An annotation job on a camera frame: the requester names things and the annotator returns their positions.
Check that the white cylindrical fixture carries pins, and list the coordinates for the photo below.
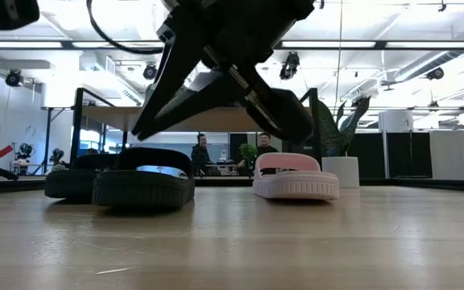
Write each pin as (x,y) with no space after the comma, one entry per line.
(395,121)

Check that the white partition panel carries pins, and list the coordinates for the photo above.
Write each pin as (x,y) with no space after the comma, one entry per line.
(451,155)

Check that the black background machine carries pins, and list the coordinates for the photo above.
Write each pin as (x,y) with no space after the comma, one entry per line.
(24,151)
(56,155)

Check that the large green leafy plant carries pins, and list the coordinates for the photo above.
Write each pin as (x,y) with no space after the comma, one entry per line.
(336,139)

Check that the small black ceiling hook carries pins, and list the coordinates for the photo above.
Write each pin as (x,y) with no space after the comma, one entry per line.
(321,4)
(442,6)

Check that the black table border rail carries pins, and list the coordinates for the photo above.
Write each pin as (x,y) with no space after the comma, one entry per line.
(417,184)

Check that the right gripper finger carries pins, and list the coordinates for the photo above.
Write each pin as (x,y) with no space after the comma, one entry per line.
(167,76)
(216,94)

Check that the person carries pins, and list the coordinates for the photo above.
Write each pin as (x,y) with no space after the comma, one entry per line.
(200,155)
(265,147)

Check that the black partition panels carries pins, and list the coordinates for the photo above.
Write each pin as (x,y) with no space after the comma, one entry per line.
(369,155)

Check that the pink rubber slide sandal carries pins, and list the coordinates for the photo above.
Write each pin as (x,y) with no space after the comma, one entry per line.
(296,187)

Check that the wooden shelf with black frame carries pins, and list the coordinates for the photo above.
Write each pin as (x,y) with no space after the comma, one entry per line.
(216,121)

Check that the black ceiling spotlight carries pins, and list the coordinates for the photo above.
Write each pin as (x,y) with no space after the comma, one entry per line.
(13,77)
(150,71)
(435,73)
(289,64)

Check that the small green bushy plant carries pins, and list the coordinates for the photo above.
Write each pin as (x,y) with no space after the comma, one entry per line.
(248,151)

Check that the white plant pot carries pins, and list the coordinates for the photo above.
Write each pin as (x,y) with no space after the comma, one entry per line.
(340,171)

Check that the black rubber slide sandal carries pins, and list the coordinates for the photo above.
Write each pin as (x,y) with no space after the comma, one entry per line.
(69,185)
(143,189)

